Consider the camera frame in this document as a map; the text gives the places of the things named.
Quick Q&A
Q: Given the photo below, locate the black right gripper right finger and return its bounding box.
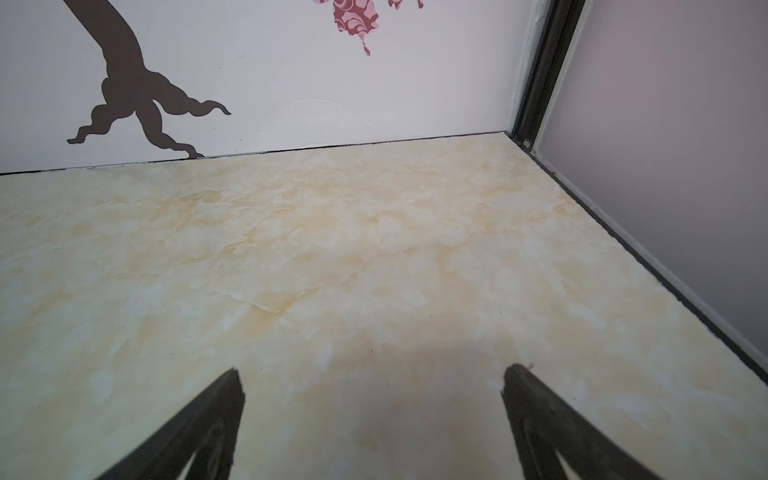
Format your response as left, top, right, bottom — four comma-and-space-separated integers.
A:
501, 364, 658, 479

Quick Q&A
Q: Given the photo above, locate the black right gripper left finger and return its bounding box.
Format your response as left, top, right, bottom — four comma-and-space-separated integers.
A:
99, 368, 245, 480

